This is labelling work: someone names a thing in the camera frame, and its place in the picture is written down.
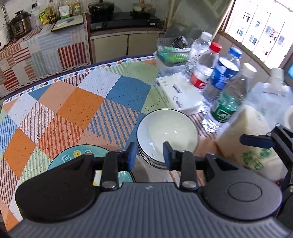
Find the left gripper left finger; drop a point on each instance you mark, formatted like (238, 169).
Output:
(115, 162)

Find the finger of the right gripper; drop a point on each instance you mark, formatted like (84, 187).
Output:
(260, 141)

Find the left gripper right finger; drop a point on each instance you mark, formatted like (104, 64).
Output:
(184, 162)

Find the blue fried egg plate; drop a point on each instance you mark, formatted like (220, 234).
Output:
(98, 157)

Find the white bowl dark rim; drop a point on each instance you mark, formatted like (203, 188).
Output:
(164, 125)

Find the large clear rice jug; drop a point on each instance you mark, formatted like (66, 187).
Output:
(265, 105)

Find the green label water bottle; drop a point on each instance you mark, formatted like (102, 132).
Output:
(230, 99)

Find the colourful patchwork tablecloth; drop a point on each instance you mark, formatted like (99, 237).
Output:
(100, 105)

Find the white tissue pack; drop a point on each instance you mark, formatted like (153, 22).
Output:
(178, 94)

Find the blue label water bottle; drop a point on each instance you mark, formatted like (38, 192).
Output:
(225, 68)

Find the red label water bottle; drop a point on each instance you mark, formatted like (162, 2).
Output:
(204, 66)

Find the clear basket with items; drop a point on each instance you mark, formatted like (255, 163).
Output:
(169, 59)

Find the clear white cap bottle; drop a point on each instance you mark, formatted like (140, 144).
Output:
(198, 47)

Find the cream base cabinet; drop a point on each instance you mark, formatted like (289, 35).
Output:
(108, 45)

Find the striped patchwork counter cloth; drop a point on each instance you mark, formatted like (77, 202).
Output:
(43, 53)

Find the black gas stove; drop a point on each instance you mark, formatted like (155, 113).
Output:
(120, 20)

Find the black cutting board tray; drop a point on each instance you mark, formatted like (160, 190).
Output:
(68, 22)

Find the black pot on stove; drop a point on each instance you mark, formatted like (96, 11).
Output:
(101, 7)

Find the yellow oil bottle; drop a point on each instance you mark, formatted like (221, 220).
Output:
(52, 17)

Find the black pressure cooker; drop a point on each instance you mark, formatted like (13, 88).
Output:
(20, 24)

